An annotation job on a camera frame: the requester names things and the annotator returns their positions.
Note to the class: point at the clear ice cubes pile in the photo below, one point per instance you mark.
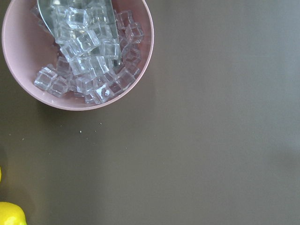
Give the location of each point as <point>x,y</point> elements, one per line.
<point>96,79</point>

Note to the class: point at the pink bowl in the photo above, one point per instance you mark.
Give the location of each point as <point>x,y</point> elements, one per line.
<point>26,48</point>

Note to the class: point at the metal scoop in bowl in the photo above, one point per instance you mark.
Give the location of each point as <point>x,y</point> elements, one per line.
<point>47,9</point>

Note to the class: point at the yellow lemon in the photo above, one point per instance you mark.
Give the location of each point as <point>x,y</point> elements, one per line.
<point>11,214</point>

